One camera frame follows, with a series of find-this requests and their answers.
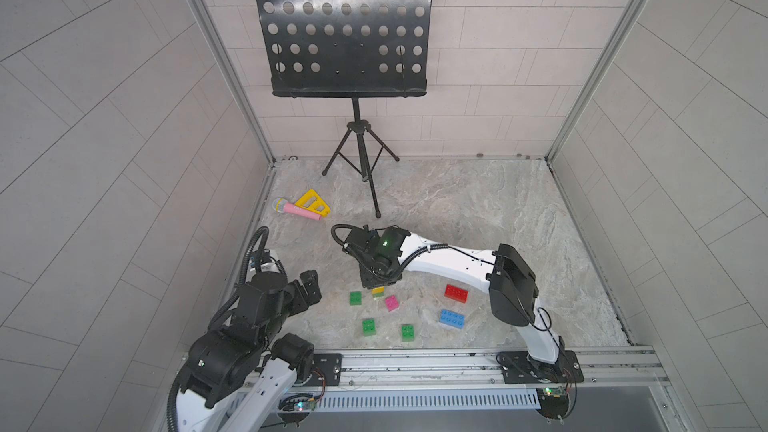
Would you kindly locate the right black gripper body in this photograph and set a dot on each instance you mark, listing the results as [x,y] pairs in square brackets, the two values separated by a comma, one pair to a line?
[374,273]

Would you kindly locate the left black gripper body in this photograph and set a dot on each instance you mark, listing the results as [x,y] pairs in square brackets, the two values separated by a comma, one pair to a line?
[297,299]

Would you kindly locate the pink lego brick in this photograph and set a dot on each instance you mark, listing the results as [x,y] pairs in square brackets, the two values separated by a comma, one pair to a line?
[391,303]

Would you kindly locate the red lego brick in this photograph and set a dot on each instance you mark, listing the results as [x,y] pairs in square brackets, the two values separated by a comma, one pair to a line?
[456,294]

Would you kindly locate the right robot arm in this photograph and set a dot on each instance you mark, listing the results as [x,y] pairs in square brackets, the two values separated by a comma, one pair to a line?
[384,255]

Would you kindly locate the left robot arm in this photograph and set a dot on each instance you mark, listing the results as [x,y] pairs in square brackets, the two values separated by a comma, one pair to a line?
[238,373]

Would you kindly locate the green lego brick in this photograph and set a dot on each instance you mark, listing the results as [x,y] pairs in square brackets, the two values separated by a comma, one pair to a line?
[368,327]
[355,298]
[407,333]

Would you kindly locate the green lego brick front left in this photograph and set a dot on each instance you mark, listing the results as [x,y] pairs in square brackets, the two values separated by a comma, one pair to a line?
[368,327]

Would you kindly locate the green lego brick front right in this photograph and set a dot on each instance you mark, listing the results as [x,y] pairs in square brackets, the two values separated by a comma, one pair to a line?
[407,333]

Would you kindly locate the blue lego brick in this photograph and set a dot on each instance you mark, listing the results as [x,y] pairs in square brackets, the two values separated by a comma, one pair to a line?
[448,318]

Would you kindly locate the pink toy microphone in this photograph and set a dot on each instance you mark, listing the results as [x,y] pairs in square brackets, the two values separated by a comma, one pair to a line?
[282,205]

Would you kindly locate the yellow triangle toy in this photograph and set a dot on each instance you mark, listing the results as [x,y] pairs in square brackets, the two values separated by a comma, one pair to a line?
[313,202]

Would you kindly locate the left circuit board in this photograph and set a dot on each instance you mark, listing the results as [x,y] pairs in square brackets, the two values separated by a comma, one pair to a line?
[300,403]

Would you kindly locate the circuit board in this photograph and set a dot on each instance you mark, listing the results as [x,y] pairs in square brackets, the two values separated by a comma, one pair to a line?
[554,403]
[300,403]

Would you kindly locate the right circuit board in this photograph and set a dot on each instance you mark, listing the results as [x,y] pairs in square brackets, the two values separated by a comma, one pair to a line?
[554,403]

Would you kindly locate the black perforated music stand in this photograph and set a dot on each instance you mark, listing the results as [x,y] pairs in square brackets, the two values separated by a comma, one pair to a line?
[347,49]

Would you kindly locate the aluminium mounting rail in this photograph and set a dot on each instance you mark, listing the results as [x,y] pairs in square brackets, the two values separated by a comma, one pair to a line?
[474,377]

